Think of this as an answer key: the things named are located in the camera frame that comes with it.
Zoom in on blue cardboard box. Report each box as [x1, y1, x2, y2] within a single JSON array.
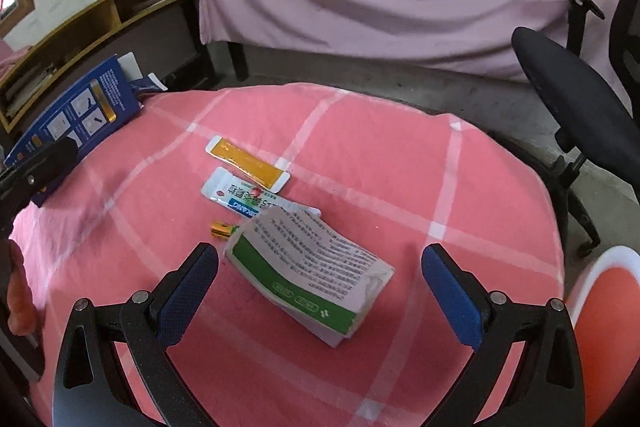
[[2, 52, 169, 208]]

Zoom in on books inside shelf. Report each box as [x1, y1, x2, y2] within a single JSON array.
[[131, 0, 174, 14]]

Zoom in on green white paper package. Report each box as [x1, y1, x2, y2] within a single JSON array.
[[223, 205, 395, 349]]

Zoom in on black office chair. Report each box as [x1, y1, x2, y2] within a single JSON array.
[[511, 0, 640, 261]]

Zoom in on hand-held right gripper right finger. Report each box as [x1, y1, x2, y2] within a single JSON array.
[[420, 243, 587, 427]]

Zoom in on person's left hand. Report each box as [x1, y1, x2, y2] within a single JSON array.
[[0, 238, 37, 339]]

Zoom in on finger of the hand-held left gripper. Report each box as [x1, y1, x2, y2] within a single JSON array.
[[0, 139, 81, 214]]

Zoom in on wooden wall shelf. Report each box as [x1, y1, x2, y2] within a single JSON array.
[[0, 0, 202, 134]]

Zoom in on white printed sachet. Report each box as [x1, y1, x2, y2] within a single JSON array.
[[200, 166, 322, 221]]

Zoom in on orange sachet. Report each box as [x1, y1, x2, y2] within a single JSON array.
[[204, 135, 291, 194]]

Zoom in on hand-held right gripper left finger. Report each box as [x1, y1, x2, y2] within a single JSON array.
[[51, 242, 219, 427]]

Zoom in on pink checked tablecloth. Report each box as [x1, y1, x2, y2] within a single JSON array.
[[9, 81, 567, 427]]

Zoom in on red white plastic stool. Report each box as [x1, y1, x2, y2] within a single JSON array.
[[564, 245, 640, 427]]

